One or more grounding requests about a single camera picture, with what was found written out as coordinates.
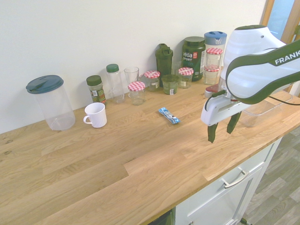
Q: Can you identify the glass jar red checkered lid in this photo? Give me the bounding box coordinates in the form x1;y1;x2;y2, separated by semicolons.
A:
203;66;221;86
143;70;161;92
206;47;224;69
178;67;195;89
127;81;146;106

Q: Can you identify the small green plastic cup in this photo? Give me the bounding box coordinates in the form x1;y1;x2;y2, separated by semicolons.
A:
161;74;180;96

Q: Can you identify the clear rectangular plastic container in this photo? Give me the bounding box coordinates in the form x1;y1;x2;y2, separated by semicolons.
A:
238;92;295;128

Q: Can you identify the clear drinking glass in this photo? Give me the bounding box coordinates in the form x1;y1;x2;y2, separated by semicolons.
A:
123;67;140;90

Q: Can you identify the white cabinet drawer front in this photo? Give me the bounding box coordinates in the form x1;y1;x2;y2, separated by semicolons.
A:
175;138;283;225

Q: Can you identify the silver drawer handle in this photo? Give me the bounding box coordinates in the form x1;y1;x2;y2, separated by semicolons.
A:
221;170;250;189

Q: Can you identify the blue protein bar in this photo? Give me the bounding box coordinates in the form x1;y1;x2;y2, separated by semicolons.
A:
158;107;182;125

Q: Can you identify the clear bottle green cap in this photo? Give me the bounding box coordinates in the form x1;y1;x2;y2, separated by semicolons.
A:
105;63;126;105

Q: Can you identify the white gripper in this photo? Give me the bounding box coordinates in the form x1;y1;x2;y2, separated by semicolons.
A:
200;92;249;143

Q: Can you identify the white plastic mug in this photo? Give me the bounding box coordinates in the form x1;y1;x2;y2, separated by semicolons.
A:
83;102;108;129

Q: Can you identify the wooden door frame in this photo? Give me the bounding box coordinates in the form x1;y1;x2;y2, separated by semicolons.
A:
259;0;300;45

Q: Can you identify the large clear blue-lidded canister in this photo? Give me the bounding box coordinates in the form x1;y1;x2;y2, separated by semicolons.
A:
25;75;76;132

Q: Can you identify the dark green shaker bottle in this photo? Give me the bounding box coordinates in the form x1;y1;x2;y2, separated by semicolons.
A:
155;43;174;88

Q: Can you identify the dark Vega Sport protein tub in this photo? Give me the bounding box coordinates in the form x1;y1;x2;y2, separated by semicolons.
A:
182;36;207;83

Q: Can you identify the clear pitcher blue lid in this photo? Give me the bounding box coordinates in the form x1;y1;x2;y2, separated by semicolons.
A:
203;31;228;71

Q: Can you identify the dark-lidded spice jar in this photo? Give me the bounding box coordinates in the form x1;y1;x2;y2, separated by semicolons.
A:
86;75;107;107

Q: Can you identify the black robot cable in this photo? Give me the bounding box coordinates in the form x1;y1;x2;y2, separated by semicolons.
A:
268;95;294;104

